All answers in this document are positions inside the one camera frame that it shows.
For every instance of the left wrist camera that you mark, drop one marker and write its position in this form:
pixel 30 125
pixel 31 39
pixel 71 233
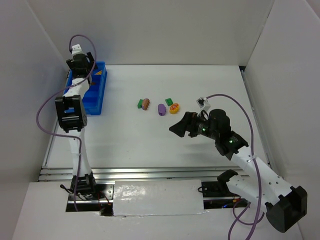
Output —
pixel 76 49

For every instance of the green lego block left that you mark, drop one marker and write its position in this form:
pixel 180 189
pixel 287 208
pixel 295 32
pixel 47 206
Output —
pixel 140 102

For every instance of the white foil covered panel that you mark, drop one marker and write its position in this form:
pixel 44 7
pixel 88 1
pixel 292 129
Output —
pixel 157 198

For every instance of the yellow oval printed lego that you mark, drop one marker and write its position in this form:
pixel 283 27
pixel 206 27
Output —
pixel 174 108

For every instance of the purple oval lego piece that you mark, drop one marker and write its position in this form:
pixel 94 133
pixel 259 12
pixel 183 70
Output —
pixel 161 108

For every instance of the blue compartment bin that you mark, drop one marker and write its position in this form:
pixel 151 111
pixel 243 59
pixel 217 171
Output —
pixel 92 95

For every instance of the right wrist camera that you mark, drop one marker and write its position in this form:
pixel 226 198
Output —
pixel 203 104

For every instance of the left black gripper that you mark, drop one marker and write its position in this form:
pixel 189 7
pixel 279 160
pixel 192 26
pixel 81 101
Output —
pixel 81 63

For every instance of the pink orange lego piece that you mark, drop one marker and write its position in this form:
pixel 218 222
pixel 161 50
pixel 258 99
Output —
pixel 145 104

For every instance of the aluminium rail base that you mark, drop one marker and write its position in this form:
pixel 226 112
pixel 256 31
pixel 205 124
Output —
pixel 205 174

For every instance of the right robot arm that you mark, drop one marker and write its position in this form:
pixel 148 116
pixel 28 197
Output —
pixel 283 204

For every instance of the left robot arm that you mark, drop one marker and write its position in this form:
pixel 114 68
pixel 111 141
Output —
pixel 72 118

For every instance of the green lego block right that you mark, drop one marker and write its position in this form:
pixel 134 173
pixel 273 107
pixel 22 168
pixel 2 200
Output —
pixel 169 101

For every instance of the green lego block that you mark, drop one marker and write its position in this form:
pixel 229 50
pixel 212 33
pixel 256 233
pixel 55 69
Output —
pixel 140 102
pixel 169 101

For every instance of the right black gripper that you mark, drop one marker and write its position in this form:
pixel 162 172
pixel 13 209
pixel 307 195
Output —
pixel 191 125

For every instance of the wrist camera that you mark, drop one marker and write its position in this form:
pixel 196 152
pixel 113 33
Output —
pixel 203 104
pixel 76 49

